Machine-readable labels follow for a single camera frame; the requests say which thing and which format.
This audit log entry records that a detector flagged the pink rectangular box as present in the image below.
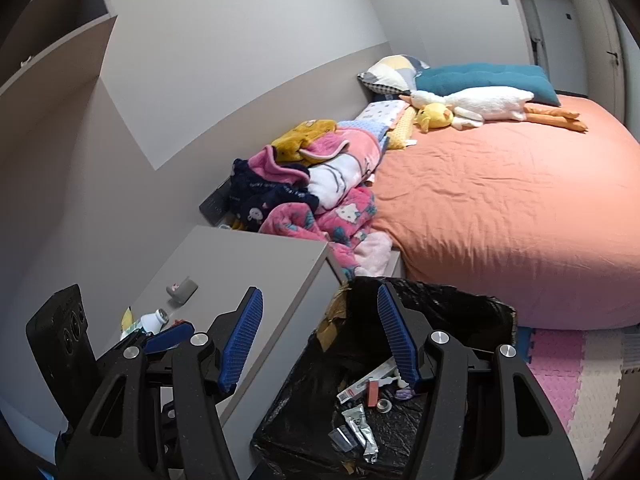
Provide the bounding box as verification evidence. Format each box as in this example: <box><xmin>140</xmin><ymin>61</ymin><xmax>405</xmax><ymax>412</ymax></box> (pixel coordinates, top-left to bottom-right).
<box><xmin>367</xmin><ymin>379</ymin><xmax>380</xmax><ymax>408</ymax></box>

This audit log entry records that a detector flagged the grey tape roll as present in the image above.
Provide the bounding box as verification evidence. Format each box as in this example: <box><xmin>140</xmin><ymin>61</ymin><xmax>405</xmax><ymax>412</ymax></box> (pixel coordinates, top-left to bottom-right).
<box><xmin>376</xmin><ymin>399</ymin><xmax>393</xmax><ymax>414</ymax></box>

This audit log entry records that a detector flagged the purple plastic bag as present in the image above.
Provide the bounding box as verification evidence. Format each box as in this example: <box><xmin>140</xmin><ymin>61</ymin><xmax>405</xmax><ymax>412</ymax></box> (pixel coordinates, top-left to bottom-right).
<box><xmin>394</xmin><ymin>386</ymin><xmax>416</xmax><ymax>401</ymax></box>

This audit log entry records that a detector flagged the black bag trash bin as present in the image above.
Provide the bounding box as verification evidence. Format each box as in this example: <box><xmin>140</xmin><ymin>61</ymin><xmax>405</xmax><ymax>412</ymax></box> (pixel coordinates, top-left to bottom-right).
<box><xmin>249</xmin><ymin>276</ymin><xmax>519</xmax><ymax>480</ymax></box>

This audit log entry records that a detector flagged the white AD milk bottle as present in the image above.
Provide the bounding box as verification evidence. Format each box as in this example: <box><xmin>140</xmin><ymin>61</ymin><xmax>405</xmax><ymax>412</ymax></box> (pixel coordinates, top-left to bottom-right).
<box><xmin>122</xmin><ymin>309</ymin><xmax>169</xmax><ymax>338</ymax></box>

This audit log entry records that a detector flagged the yellow snack wrapper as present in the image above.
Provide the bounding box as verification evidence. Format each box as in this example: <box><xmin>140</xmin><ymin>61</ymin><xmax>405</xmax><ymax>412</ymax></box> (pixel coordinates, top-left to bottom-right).
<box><xmin>120</xmin><ymin>307</ymin><xmax>134</xmax><ymax>332</ymax></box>

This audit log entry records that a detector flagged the white toothpaste box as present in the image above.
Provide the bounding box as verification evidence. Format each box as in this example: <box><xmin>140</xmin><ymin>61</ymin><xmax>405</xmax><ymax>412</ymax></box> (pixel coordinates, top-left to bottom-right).
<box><xmin>336</xmin><ymin>358</ymin><xmax>399</xmax><ymax>404</ymax></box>

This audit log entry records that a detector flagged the grey phone stand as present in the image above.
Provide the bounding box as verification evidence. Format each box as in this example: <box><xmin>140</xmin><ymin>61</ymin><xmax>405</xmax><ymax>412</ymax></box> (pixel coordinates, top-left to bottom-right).
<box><xmin>166</xmin><ymin>276</ymin><xmax>198</xmax><ymax>306</ymax></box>

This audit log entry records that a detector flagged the grey bedside table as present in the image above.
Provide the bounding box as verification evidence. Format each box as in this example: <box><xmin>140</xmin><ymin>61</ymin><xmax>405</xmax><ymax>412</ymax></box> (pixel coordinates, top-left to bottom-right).
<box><xmin>132</xmin><ymin>226</ymin><xmax>346</xmax><ymax>479</ymax></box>

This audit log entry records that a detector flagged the silver tube in bin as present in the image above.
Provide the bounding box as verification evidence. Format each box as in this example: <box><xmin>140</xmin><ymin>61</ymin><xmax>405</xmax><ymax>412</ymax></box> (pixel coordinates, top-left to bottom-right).
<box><xmin>342</xmin><ymin>404</ymin><xmax>378</xmax><ymax>464</ymax></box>

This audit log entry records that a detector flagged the clear plastic cup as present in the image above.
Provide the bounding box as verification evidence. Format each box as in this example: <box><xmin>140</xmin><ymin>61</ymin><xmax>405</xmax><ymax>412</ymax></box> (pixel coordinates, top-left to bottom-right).
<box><xmin>328</xmin><ymin>425</ymin><xmax>359</xmax><ymax>453</ymax></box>

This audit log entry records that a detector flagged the pink white foam mat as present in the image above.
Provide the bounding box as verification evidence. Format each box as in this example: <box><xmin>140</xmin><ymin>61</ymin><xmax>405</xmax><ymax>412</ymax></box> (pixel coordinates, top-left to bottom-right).
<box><xmin>516</xmin><ymin>326</ymin><xmax>639</xmax><ymax>479</ymax></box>

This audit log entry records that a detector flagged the navy patterned pajamas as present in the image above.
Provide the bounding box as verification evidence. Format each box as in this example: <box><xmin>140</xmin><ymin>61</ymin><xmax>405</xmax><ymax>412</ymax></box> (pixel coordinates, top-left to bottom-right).
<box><xmin>229</xmin><ymin>158</ymin><xmax>319</xmax><ymax>232</ymax></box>

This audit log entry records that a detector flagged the orange bed cover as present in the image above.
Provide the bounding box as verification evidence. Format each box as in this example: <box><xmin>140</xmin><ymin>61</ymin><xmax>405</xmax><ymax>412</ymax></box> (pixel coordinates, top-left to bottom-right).
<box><xmin>373</xmin><ymin>96</ymin><xmax>639</xmax><ymax>330</ymax></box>

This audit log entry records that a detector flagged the pink cartoon blanket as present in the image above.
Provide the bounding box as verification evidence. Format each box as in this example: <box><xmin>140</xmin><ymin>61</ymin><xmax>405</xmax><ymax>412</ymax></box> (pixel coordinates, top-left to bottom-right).
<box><xmin>247</xmin><ymin>120</ymin><xmax>392</xmax><ymax>278</ymax></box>

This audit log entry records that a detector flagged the yellow garment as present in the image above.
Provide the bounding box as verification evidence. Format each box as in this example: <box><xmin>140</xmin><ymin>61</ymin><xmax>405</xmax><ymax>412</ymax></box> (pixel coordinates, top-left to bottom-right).
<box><xmin>271</xmin><ymin>119</ymin><xmax>337</xmax><ymax>162</ymax></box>

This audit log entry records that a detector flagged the yellow duck plush toy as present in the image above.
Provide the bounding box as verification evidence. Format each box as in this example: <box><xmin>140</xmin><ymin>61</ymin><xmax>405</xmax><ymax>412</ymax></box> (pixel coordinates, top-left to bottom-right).
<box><xmin>414</xmin><ymin>103</ymin><xmax>454</xmax><ymax>133</ymax></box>

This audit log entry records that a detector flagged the dotted white pillow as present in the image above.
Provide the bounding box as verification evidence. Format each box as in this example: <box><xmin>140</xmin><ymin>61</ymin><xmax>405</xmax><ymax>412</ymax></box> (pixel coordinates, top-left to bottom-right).
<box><xmin>356</xmin><ymin>100</ymin><xmax>409</xmax><ymax>129</ymax></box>

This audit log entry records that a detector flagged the white goose plush toy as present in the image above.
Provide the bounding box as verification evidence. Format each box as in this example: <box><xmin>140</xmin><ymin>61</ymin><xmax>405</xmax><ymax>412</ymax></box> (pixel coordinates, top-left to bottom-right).
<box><xmin>399</xmin><ymin>87</ymin><xmax>588</xmax><ymax>133</ymax></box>

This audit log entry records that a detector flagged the patchwork pillow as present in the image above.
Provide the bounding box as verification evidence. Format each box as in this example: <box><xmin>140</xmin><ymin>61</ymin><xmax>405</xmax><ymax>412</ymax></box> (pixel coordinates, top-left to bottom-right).
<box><xmin>357</xmin><ymin>54</ymin><xmax>430</xmax><ymax>96</ymax></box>

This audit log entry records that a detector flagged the teal long cushion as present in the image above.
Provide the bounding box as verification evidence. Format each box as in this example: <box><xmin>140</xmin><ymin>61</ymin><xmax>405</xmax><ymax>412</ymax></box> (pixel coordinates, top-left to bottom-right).
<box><xmin>416</xmin><ymin>63</ymin><xmax>560</xmax><ymax>106</ymax></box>

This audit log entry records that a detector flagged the white door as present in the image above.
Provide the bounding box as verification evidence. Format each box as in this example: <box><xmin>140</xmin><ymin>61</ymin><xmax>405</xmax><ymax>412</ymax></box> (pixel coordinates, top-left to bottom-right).
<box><xmin>529</xmin><ymin>0</ymin><xmax>626</xmax><ymax>120</ymax></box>

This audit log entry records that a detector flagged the wall shelf unit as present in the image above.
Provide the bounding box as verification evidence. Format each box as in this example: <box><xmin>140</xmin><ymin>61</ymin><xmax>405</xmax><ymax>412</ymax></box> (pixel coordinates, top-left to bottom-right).
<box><xmin>1</xmin><ymin>0</ymin><xmax>117</xmax><ymax>146</ymax></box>

